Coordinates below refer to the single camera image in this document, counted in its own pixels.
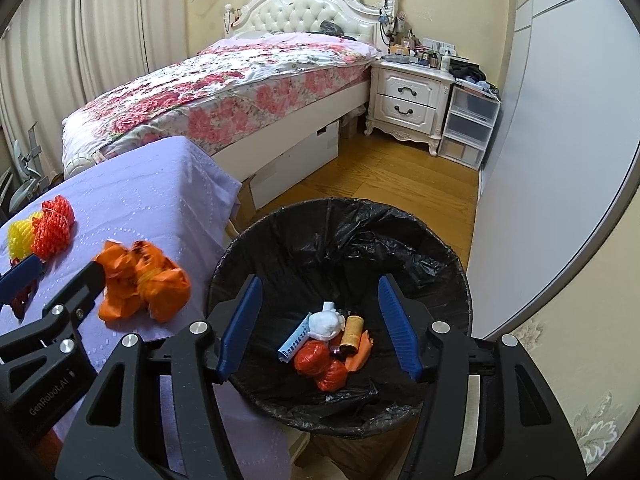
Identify brown bottle with yellow label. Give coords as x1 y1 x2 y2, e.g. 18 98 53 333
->
340 315 364 352

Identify cluster of small bottles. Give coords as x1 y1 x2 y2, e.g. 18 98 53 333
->
379 10 457 72

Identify pile of dark clothes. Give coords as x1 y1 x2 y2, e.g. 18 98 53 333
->
449 57 501 97

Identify white wardrobe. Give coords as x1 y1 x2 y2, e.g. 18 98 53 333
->
470 0 640 341

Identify grey desk chair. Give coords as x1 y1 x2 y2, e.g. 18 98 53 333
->
0 125 51 211

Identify long light blue box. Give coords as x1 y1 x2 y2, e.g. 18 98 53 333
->
277 321 315 362

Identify trash bin with black bag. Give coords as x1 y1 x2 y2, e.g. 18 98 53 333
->
206 198 472 480

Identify white tissue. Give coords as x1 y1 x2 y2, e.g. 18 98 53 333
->
307 301 347 342

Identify beige curtains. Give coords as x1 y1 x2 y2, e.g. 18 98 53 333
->
0 0 188 181

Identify purple tablecloth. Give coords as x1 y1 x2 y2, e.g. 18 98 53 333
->
0 136 296 480

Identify orange plastic bag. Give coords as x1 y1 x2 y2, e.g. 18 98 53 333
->
95 240 192 324

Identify white nightstand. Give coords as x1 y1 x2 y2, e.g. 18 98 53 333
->
365 57 453 156

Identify white bed with tufted headboard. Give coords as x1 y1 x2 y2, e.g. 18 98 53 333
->
62 0 383 211

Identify pink floral quilt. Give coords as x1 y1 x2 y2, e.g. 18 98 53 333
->
62 35 378 161

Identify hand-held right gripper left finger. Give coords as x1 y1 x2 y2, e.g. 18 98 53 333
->
55 275 263 480

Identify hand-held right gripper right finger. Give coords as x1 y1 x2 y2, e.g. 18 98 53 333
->
377 274 587 480

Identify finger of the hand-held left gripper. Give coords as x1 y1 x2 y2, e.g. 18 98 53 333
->
42 260 106 335
0 254 45 307

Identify orange wrapper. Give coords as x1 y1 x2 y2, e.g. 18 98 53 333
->
345 330 375 371

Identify red-orange foam fruit net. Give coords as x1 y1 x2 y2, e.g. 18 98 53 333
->
31 196 76 261

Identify white under-bed box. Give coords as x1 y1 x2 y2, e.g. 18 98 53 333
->
249 122 341 211

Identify yellow foam fruit net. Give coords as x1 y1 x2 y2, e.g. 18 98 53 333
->
7 211 46 261

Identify translucent plastic drawer unit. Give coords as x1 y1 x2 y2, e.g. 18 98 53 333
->
439 82 502 171

